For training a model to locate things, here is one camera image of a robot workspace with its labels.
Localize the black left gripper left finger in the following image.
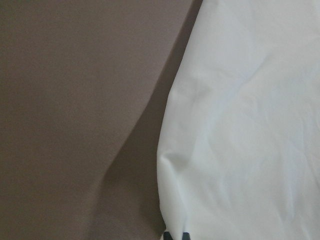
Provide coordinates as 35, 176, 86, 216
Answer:
163, 231, 173, 240

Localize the cream long-sleeve cat shirt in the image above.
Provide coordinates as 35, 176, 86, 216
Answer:
157, 0, 320, 240

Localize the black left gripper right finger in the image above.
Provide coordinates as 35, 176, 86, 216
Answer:
182, 232, 191, 240

